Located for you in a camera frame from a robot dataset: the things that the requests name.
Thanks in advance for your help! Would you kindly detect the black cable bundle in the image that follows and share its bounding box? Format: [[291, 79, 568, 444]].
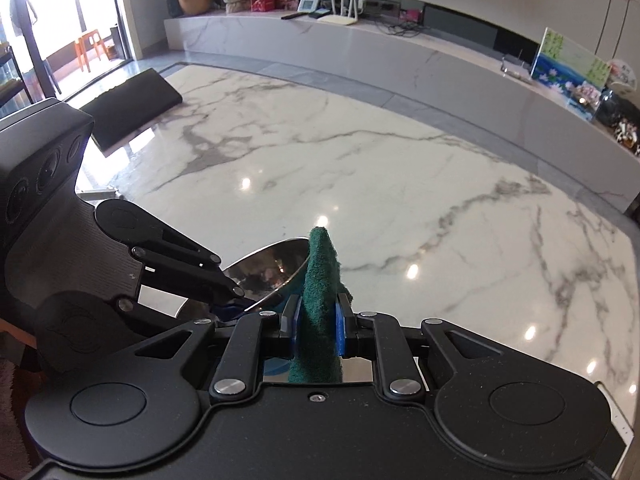
[[375, 10, 427, 39]]

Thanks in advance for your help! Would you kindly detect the marble television console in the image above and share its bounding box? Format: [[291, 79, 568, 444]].
[[164, 9, 640, 213]]

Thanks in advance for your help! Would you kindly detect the dark glass jar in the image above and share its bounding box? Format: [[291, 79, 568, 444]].
[[595, 87, 640, 137]]

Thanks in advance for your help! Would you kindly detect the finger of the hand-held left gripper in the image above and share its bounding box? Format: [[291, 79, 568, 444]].
[[115, 296, 261, 335], [131, 222, 247, 303]]

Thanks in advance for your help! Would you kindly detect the grey power strip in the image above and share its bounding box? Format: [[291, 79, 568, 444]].
[[360, 0, 401, 17]]

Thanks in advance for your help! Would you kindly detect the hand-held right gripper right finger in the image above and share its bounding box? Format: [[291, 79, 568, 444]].
[[336, 294, 501, 403]]

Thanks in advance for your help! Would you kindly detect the round paper fan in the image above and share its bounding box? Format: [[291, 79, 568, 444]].
[[607, 59, 640, 92]]

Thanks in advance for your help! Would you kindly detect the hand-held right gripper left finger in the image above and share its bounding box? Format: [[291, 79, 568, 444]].
[[132, 294, 301, 403]]

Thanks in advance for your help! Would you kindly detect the water lily painting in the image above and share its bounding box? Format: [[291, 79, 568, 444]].
[[530, 27, 609, 99]]

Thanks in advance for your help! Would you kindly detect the orange stool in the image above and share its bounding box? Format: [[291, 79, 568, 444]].
[[75, 30, 109, 72]]

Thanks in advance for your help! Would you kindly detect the white wifi router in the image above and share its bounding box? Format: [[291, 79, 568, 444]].
[[318, 0, 360, 27]]

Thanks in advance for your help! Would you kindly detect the stainless steel bowl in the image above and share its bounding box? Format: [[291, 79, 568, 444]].
[[180, 236, 313, 322]]

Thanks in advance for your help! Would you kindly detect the green scouring pad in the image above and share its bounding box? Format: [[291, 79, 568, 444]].
[[287, 227, 357, 387]]

